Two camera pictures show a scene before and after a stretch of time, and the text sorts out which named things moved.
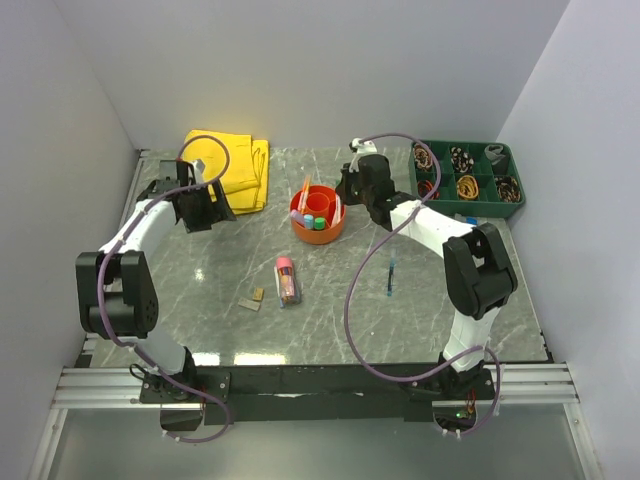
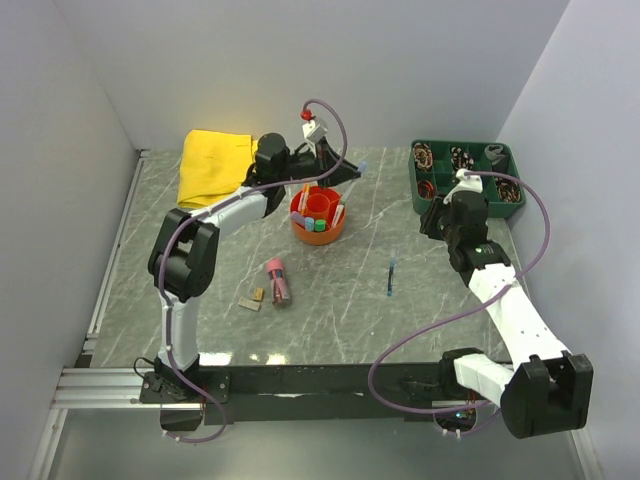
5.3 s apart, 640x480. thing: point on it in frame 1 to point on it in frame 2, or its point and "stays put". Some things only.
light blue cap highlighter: [308, 221] stays put
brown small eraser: [258, 294] stays put
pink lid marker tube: [289, 289] to [280, 294]
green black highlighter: [319, 223] stays put
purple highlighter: [299, 217] stays put
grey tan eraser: [248, 303] stays put
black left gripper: [217, 211] to [331, 168]
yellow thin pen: [307, 192] stays put
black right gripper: [343, 188] to [429, 217]
